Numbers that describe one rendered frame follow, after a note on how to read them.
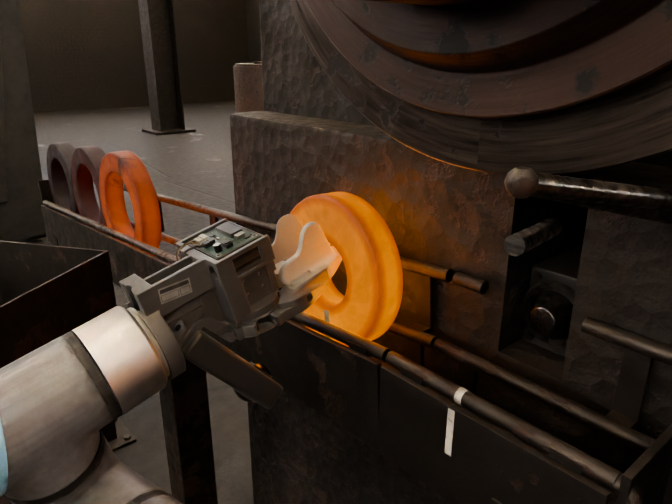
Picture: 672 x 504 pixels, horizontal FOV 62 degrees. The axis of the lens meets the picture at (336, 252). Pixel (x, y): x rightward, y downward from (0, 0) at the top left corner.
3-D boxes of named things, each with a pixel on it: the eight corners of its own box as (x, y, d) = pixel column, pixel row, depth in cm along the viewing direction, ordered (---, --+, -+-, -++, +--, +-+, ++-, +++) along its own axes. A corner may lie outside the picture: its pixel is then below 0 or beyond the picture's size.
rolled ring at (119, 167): (90, 166, 100) (108, 163, 102) (116, 266, 102) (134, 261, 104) (122, 140, 86) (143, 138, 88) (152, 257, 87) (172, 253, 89)
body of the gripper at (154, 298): (277, 232, 46) (143, 306, 40) (301, 316, 50) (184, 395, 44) (229, 214, 51) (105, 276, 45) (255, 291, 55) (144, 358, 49)
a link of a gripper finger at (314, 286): (337, 272, 51) (258, 322, 46) (340, 286, 51) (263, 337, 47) (305, 259, 54) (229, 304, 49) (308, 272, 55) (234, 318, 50)
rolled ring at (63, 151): (63, 143, 112) (80, 141, 114) (40, 143, 126) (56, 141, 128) (81, 232, 117) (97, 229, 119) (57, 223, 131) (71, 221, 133)
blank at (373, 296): (298, 188, 62) (273, 192, 60) (401, 194, 50) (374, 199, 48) (308, 322, 65) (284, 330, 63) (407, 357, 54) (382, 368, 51)
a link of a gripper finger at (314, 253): (356, 204, 52) (277, 248, 47) (367, 258, 55) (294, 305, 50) (334, 198, 54) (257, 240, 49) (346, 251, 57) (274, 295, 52)
